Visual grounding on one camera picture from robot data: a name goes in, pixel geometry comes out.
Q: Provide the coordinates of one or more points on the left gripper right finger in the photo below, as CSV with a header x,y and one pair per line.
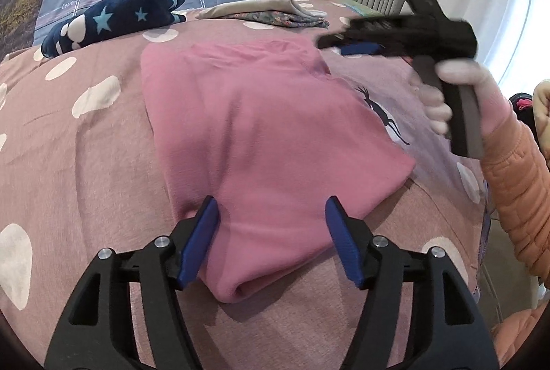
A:
x,y
418,313

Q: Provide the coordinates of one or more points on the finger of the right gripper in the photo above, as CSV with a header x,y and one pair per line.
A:
x,y
361,49

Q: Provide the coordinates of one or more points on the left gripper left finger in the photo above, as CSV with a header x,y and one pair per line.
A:
x,y
96,329

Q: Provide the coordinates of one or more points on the pink garment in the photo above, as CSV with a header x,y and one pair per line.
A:
x,y
266,130

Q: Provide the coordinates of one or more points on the folded beige floral clothes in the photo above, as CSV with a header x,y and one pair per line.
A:
x,y
293,14

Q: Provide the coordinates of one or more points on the white gloved right hand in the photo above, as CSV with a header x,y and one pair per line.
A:
x,y
494,108

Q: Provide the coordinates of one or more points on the orange quilted right sleeve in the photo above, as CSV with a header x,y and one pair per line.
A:
x,y
518,177

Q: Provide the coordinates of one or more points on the pink polka dot duvet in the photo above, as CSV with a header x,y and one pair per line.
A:
x,y
79,172

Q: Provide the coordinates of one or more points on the navy star fleece garment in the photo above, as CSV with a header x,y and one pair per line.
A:
x,y
109,19

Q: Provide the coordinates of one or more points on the dark patterned pillow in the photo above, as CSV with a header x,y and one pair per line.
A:
x,y
17,19

